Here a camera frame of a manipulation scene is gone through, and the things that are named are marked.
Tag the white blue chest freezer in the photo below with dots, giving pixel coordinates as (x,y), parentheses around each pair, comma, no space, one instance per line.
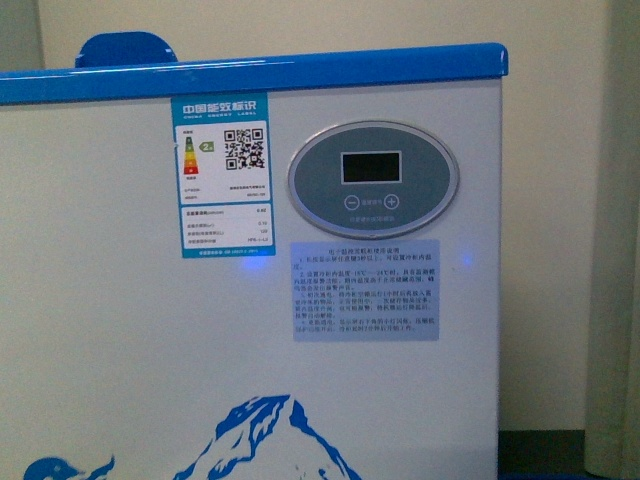
(122,359)

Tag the white instruction sticker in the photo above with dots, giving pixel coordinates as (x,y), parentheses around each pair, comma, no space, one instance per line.
(366,292)

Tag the oval grey control panel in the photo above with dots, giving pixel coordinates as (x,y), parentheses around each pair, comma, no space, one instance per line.
(372,179)

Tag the energy efficiency label sticker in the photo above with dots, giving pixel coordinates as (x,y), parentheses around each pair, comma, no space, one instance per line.
(224,177)

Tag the blue freezer lid handle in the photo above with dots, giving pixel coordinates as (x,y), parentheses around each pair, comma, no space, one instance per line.
(124,49)

